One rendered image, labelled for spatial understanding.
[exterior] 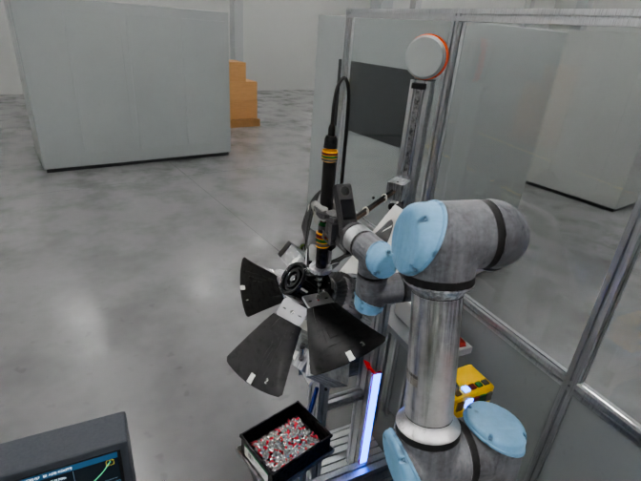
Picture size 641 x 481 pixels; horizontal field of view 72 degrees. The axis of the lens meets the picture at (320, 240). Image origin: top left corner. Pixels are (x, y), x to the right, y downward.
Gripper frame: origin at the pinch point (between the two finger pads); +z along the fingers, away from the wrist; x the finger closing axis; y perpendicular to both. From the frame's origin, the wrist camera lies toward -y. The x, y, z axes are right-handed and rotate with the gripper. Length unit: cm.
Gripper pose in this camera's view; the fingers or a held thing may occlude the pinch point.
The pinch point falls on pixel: (321, 200)
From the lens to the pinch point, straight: 127.1
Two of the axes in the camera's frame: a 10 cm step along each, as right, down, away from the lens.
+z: -4.2, -4.3, 8.0
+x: 9.0, -1.3, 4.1
